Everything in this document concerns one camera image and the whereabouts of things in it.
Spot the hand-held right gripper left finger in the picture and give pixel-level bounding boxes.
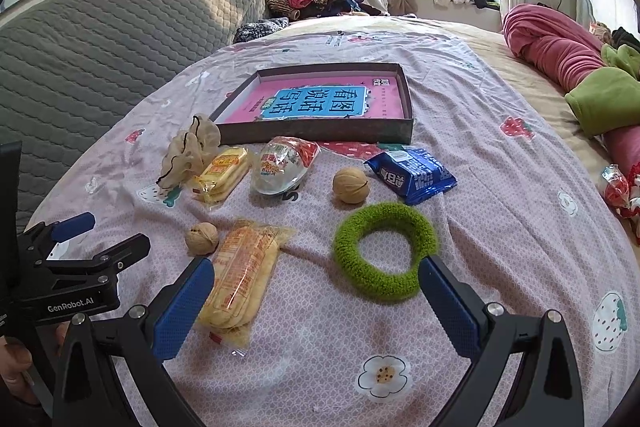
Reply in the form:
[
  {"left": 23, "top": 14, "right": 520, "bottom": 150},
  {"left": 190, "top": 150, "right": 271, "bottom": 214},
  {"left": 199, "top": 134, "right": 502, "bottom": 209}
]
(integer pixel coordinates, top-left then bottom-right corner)
[{"left": 50, "top": 257, "right": 216, "bottom": 427}]

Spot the clear jelly cup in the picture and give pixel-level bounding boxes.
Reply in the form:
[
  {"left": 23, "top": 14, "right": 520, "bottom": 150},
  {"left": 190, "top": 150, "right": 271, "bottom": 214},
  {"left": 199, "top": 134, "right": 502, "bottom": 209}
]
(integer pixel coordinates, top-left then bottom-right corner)
[{"left": 251, "top": 136, "right": 321, "bottom": 196}]

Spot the beige bed sheet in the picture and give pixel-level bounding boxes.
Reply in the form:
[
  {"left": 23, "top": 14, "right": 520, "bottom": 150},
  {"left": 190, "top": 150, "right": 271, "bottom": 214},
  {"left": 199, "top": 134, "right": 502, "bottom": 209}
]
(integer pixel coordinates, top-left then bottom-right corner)
[{"left": 265, "top": 14, "right": 616, "bottom": 188}]

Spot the dark garment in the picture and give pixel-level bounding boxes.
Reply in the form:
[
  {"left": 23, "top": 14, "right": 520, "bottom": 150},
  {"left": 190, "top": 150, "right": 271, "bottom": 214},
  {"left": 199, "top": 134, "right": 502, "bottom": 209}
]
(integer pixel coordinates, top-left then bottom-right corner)
[{"left": 612, "top": 27, "right": 640, "bottom": 52}]

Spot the green fuzzy ring scrunchie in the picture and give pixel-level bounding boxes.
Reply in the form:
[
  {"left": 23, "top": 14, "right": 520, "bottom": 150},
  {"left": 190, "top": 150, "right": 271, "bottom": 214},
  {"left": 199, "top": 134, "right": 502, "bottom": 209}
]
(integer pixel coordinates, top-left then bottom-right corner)
[{"left": 332, "top": 202, "right": 439, "bottom": 304}]

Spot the green blanket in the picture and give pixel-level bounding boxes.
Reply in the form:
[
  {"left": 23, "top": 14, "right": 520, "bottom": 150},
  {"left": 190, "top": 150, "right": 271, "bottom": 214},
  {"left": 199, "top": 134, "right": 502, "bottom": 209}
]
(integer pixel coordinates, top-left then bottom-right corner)
[{"left": 565, "top": 43, "right": 640, "bottom": 138}]

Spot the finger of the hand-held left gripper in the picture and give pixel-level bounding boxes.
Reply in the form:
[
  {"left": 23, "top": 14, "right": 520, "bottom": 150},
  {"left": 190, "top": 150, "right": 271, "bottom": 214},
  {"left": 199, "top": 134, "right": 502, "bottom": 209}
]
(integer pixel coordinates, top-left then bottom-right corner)
[
  {"left": 17, "top": 212, "right": 97, "bottom": 259},
  {"left": 45, "top": 233, "right": 152, "bottom": 281}
]

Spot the walnut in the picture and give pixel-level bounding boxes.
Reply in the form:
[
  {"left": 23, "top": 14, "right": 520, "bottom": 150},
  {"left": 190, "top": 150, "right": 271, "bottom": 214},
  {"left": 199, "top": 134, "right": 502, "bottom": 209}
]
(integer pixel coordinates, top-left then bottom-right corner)
[
  {"left": 332, "top": 168, "right": 371, "bottom": 204},
  {"left": 185, "top": 222, "right": 220, "bottom": 255}
]

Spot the grey quilted headboard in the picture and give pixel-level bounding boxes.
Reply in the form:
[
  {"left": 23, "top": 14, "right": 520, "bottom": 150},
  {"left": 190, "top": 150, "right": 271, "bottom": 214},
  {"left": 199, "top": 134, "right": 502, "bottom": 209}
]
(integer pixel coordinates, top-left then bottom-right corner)
[{"left": 0, "top": 0, "right": 268, "bottom": 233}]

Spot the small yellow snack packet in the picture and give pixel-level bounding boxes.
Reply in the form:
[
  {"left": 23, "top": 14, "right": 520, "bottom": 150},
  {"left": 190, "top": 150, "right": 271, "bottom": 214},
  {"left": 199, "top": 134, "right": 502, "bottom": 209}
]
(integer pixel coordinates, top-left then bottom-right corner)
[{"left": 187, "top": 146, "right": 251, "bottom": 208}]

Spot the red white candy packet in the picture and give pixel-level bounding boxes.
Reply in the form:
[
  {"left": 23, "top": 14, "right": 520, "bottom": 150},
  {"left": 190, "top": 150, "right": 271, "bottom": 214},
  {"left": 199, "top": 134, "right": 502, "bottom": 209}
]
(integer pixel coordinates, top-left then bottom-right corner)
[
  {"left": 602, "top": 164, "right": 632, "bottom": 208},
  {"left": 627, "top": 172, "right": 640, "bottom": 220}
]

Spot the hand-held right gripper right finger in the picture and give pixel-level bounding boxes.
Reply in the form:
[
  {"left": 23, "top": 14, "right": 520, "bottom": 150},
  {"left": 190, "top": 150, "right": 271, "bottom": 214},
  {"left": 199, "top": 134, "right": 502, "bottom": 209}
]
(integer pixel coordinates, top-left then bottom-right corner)
[{"left": 417, "top": 254, "right": 586, "bottom": 427}]

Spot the dark floral cloth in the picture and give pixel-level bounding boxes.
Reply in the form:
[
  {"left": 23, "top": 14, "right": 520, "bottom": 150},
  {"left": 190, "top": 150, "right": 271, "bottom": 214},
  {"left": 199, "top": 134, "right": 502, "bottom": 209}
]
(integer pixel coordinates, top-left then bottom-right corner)
[{"left": 234, "top": 18, "right": 291, "bottom": 44}]

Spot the dark shallow cardboard box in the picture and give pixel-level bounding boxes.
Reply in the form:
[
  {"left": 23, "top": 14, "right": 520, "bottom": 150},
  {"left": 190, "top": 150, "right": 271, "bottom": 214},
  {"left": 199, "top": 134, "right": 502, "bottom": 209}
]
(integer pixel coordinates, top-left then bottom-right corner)
[{"left": 209, "top": 63, "right": 416, "bottom": 146}]

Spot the beige mesh scrunchie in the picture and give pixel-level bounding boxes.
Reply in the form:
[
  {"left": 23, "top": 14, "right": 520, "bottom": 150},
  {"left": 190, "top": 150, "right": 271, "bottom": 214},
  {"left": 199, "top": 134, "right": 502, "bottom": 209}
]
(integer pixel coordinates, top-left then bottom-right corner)
[{"left": 159, "top": 114, "right": 222, "bottom": 188}]

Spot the blue snack packet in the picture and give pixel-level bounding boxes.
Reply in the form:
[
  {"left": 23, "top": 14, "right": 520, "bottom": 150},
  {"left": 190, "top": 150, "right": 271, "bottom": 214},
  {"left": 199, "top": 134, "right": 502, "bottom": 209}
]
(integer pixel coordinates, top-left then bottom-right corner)
[{"left": 364, "top": 147, "right": 458, "bottom": 206}]

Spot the pink rolled quilt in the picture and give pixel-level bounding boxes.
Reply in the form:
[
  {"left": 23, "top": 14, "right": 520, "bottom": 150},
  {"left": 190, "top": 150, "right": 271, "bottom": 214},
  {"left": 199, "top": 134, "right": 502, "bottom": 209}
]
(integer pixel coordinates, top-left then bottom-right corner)
[{"left": 502, "top": 4, "right": 640, "bottom": 178}]

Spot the person's left hand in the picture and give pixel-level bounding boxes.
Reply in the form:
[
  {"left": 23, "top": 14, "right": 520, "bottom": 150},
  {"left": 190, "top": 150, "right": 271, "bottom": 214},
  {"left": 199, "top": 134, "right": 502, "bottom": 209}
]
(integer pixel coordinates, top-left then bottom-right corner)
[{"left": 0, "top": 322, "right": 68, "bottom": 408}]

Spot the pink printed bed sheet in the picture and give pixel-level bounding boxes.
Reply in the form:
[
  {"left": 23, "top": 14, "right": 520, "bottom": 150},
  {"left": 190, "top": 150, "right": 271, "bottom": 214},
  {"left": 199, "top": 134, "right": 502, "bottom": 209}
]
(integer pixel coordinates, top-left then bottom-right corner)
[{"left": 25, "top": 17, "right": 640, "bottom": 427}]

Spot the long yellow cracker packet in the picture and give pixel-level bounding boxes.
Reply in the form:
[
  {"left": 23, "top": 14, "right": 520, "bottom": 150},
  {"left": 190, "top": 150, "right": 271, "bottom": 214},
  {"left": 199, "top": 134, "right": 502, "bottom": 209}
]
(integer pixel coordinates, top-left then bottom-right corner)
[{"left": 195, "top": 218, "right": 298, "bottom": 353}]

